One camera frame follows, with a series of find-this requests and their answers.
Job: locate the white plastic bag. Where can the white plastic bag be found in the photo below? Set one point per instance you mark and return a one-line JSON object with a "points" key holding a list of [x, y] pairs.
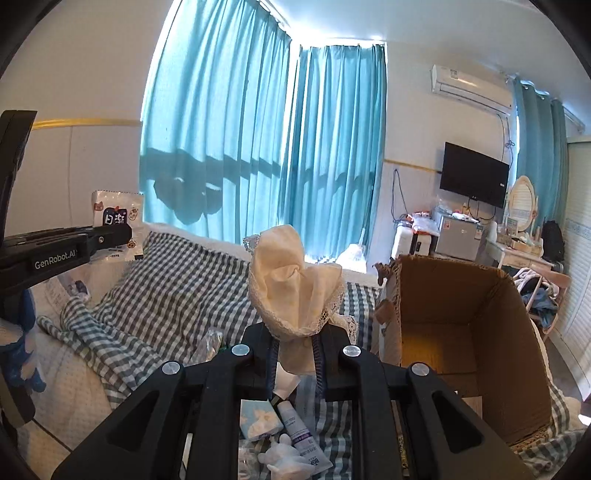
{"points": [[353, 258]]}

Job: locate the yellow patterned pen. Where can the yellow patterned pen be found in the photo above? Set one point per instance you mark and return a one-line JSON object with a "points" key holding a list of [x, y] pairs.
{"points": [[403, 450]]}

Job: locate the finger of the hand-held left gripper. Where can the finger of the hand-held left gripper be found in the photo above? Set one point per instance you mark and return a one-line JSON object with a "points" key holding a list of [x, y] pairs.
{"points": [[111, 237]]}

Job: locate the white cat-print snack packet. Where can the white cat-print snack packet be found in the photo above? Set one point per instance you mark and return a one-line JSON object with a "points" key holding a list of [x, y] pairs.
{"points": [[115, 205]]}

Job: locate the pile of clothes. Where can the pile of clothes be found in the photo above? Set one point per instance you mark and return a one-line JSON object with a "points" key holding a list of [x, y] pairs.
{"points": [[535, 290]]}

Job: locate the clear plastic pouch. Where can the clear plastic pouch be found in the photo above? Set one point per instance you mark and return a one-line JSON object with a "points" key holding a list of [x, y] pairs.
{"points": [[307, 401]]}

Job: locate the teal curtain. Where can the teal curtain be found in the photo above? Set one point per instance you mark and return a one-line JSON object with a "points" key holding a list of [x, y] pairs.
{"points": [[212, 115], [535, 147], [337, 147]]}

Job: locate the silver mini fridge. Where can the silver mini fridge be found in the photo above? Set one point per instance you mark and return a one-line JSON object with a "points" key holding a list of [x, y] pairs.
{"points": [[457, 237]]}

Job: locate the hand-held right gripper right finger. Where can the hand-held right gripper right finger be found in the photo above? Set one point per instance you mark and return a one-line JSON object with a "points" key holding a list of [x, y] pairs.
{"points": [[334, 369]]}

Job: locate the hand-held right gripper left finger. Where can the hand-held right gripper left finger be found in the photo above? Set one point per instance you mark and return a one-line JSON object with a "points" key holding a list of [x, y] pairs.
{"points": [[256, 364]]}

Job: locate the white oval vanity mirror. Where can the white oval vanity mirror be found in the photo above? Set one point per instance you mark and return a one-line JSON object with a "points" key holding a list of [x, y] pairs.
{"points": [[522, 203]]}

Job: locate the wooden storage tray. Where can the wooden storage tray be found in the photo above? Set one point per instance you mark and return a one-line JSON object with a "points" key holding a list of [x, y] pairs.
{"points": [[524, 249]]}

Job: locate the cream lace-edged cloth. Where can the cream lace-edged cloth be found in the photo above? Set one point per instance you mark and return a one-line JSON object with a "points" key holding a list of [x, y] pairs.
{"points": [[281, 277]]}

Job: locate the green checked blanket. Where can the green checked blanket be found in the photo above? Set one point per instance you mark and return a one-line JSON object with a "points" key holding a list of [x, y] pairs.
{"points": [[184, 286]]}

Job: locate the white suitcase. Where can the white suitcase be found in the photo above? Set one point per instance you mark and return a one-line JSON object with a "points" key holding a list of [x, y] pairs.
{"points": [[402, 242]]}

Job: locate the clear plastic wrapper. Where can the clear plastic wrapper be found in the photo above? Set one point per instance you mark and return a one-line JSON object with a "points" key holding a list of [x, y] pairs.
{"points": [[207, 346]]}

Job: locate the blue floral tissue pack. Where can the blue floral tissue pack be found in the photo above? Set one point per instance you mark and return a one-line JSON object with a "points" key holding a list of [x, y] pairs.
{"points": [[258, 417]]}

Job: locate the white bottle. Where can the white bottle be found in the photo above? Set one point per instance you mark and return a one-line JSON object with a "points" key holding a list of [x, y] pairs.
{"points": [[493, 233]]}

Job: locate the white and red plastic bags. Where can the white and red plastic bags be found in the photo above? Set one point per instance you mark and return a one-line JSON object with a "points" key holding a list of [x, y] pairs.
{"points": [[422, 220]]}

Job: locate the wooden chair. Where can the wooden chair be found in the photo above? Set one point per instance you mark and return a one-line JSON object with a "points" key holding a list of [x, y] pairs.
{"points": [[561, 281]]}

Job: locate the person's left hand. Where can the person's left hand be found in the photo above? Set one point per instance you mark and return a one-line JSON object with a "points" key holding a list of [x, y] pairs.
{"points": [[23, 364]]}

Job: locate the white figurine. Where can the white figurine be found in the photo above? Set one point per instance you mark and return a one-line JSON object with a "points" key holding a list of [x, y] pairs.
{"points": [[286, 457]]}

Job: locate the white louvred wardrobe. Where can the white louvred wardrobe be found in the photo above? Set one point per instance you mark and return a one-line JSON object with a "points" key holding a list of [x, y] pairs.
{"points": [[579, 258]]}

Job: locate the black wall television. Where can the black wall television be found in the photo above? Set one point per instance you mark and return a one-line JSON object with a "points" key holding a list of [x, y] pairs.
{"points": [[473, 175]]}

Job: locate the brown cardboard box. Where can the brown cardboard box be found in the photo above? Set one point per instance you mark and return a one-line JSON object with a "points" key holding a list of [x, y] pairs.
{"points": [[434, 295]]}

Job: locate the white purple cream tube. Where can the white purple cream tube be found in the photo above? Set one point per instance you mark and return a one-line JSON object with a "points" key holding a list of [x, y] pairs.
{"points": [[295, 429]]}

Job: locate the white air conditioner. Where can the white air conditioner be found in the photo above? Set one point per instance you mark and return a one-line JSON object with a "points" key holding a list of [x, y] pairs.
{"points": [[471, 87]]}

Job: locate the white pillow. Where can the white pillow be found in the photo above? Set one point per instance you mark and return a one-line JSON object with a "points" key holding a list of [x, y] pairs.
{"points": [[99, 281]]}

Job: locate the white dressing table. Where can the white dressing table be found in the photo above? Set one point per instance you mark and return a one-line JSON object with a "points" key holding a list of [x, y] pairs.
{"points": [[512, 261]]}

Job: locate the black backpack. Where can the black backpack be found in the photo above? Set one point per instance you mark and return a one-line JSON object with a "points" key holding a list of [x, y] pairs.
{"points": [[553, 242]]}

